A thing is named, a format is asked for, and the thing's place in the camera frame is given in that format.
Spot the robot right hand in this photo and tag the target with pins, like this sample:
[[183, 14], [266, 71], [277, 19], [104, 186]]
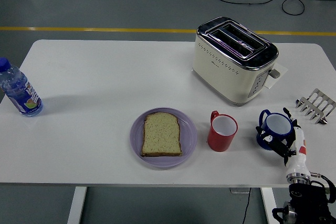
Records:
[[298, 155]]

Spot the blue cup white inside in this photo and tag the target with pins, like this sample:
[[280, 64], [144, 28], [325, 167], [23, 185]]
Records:
[[277, 125]]

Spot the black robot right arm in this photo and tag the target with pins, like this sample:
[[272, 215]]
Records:
[[309, 203]]

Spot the red cup white inside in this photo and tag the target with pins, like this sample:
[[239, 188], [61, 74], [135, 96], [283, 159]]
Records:
[[219, 142]]

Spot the slice of bread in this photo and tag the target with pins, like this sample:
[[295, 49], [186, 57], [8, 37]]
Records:
[[161, 134]]

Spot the white table leg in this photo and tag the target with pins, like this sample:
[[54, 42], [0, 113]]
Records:
[[267, 203], [77, 205]]

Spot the silver metal toast rack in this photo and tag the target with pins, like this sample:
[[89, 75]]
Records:
[[319, 100]]

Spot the grey box under table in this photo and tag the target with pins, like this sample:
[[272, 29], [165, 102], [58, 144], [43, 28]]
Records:
[[239, 190]]

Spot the cream toaster chrome top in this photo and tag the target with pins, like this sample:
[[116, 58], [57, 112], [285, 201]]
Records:
[[223, 77]]

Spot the purple round plate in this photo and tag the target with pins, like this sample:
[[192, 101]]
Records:
[[189, 134]]

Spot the clear water bottle blue cap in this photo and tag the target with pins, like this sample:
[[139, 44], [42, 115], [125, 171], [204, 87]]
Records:
[[18, 90]]

